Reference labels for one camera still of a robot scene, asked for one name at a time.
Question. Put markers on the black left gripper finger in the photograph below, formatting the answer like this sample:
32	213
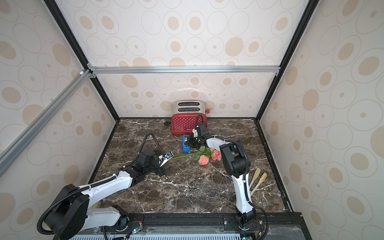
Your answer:
165	158
161	171

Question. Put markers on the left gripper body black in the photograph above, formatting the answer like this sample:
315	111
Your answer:
152	167

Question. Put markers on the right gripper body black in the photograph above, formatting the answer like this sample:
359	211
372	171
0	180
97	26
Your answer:
192	141

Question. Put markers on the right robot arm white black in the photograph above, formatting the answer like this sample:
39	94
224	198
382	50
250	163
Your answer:
237	165

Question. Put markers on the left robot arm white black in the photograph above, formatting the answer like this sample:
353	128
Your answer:
72	210

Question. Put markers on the blue tape dispenser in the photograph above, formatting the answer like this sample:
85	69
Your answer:
186	147

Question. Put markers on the red polka dot toaster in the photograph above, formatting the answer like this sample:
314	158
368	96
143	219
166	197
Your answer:
187	114

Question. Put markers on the wooden spatula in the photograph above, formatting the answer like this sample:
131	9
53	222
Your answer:
255	176

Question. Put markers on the silver aluminium rail back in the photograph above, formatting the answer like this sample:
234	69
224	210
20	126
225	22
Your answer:
184	70

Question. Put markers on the silver aluminium rail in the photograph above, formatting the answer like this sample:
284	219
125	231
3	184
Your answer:
28	135
184	70

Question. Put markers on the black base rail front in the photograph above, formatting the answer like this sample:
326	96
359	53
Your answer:
270	226

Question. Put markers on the silver aluminium rail left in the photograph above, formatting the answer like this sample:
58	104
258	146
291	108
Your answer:
28	135

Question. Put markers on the black corner frame post right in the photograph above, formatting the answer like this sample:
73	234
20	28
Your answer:
302	25

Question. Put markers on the black corner frame post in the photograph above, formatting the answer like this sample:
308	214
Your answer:
59	18
302	25

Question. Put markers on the black corner frame post left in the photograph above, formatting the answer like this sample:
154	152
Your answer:
59	18

